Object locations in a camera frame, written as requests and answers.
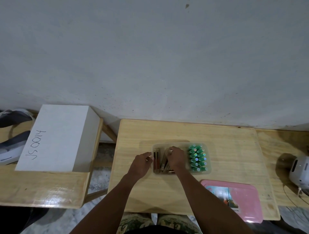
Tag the group of green small bottles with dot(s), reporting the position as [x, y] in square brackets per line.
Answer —
[196, 158]

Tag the person's left forearm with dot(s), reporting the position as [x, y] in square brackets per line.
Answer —
[103, 209]

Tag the white and grey headset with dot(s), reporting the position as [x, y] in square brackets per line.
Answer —
[12, 147]

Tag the patterned shorts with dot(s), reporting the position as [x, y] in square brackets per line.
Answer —
[130, 224]

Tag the person's right forearm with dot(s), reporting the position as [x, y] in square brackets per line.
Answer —
[210, 207]

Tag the white box with black handwriting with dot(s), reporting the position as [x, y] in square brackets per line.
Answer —
[55, 135]

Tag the clear plastic container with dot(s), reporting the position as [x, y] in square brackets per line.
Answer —
[159, 146]

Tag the person's right hand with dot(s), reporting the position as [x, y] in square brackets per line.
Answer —
[177, 160]

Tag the pink box lid with picture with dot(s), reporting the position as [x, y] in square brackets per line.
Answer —
[248, 200]

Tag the person's left hand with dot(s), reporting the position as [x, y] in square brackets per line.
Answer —
[140, 168]

